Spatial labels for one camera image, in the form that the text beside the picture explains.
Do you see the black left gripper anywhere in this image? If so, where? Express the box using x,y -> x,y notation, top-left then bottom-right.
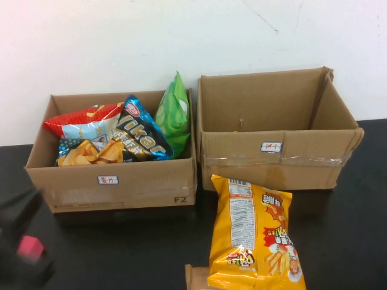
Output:
0,188 -> 45,241

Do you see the blue polka-dot potato chip bag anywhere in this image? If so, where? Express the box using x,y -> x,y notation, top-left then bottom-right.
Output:
55,138 -> 106,167

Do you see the dark blue shrimp chip bag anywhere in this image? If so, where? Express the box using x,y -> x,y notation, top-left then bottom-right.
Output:
104,94 -> 175,164

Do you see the green snack bag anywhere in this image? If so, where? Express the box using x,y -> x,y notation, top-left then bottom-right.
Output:
153,71 -> 192,160

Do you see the large yellow snack bag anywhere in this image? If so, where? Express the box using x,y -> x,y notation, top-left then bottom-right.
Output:
207,173 -> 307,290

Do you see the pink foam cube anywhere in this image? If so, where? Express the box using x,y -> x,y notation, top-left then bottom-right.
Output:
16,234 -> 45,262

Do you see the cardboard box with F2 print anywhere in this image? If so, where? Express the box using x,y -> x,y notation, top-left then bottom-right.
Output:
24,88 -> 198,215

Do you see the red shrimp cracker bag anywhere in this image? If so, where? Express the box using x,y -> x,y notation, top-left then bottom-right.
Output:
43,102 -> 125,143

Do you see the black table mat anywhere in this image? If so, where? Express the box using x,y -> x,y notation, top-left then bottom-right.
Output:
0,119 -> 387,290

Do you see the small cardboard piece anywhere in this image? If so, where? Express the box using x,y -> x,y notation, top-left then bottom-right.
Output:
184,263 -> 212,290

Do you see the taped open cardboard box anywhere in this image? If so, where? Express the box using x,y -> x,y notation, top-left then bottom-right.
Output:
196,66 -> 365,192

